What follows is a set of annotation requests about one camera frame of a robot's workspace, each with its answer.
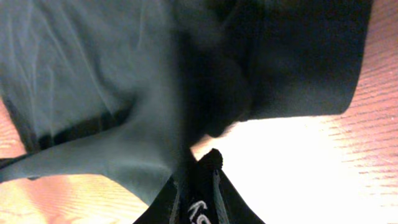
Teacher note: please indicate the black polo shirt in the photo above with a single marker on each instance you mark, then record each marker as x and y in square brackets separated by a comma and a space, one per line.
[124, 89]

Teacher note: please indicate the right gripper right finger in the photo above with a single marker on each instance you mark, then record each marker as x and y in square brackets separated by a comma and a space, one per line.
[213, 198]

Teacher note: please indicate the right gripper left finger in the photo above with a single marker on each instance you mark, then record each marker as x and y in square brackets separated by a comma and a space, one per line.
[165, 209]

